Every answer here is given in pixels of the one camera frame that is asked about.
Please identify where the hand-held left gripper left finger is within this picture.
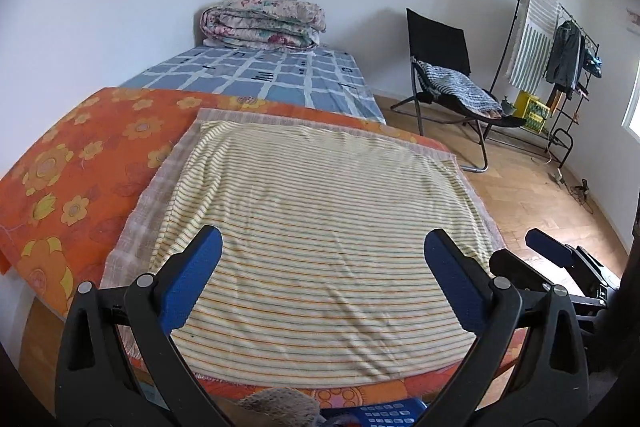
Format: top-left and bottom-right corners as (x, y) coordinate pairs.
(55, 224), (236, 427)

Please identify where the orange floral blanket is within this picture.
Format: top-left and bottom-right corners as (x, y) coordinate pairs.
(0, 88), (501, 410)

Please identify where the blue checked bed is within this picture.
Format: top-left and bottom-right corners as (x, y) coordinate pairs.
(117, 44), (387, 125)

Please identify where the hanging green striped towel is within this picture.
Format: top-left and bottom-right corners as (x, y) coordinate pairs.
(506, 0), (561, 94)

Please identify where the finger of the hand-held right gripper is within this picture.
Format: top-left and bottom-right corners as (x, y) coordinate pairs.
(489, 249), (602, 314)
(525, 228), (608, 288)

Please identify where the window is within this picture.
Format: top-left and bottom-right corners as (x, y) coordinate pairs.
(622, 57), (640, 132)

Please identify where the black floor cable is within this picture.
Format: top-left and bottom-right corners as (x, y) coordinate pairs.
(567, 179), (596, 215)

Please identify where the yellow plastic crate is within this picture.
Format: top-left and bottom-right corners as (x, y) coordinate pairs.
(512, 91), (551, 135)

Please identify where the brown furry item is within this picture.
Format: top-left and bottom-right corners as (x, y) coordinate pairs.
(235, 388), (321, 427)

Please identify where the black folding chair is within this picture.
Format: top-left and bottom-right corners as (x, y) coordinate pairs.
(390, 8), (526, 174)

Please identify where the folded floral quilt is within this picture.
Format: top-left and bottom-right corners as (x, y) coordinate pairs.
(200, 0), (327, 52)

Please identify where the checked chair cushion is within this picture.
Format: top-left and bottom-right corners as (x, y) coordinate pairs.
(415, 59), (503, 118)

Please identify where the blue plastic basket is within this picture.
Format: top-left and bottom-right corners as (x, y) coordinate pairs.
(320, 398), (430, 427)

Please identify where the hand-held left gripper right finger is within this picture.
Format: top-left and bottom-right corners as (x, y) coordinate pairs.
(417, 228), (591, 427)

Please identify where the hanging teal garment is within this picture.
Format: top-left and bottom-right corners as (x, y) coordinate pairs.
(582, 47), (603, 80)

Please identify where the black clothes rack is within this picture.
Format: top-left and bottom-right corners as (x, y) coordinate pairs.
(487, 0), (601, 170)

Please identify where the yellow striped towel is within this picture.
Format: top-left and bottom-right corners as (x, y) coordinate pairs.
(100, 108), (503, 390)

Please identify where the hanging dark jacket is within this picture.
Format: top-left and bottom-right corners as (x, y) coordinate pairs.
(545, 21), (585, 94)

